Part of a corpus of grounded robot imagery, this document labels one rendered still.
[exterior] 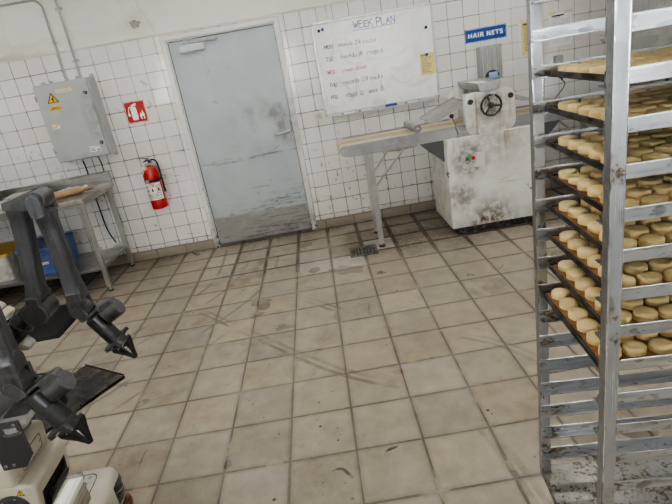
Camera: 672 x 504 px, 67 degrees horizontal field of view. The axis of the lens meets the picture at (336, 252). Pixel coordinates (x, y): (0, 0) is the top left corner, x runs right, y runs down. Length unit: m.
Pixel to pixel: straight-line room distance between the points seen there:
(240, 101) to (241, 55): 0.42
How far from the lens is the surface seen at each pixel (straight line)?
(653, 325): 1.32
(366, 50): 5.13
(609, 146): 1.10
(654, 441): 2.14
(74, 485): 1.26
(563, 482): 2.07
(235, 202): 5.35
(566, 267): 1.57
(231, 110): 5.20
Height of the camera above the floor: 1.61
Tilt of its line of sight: 20 degrees down
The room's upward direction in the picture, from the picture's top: 10 degrees counter-clockwise
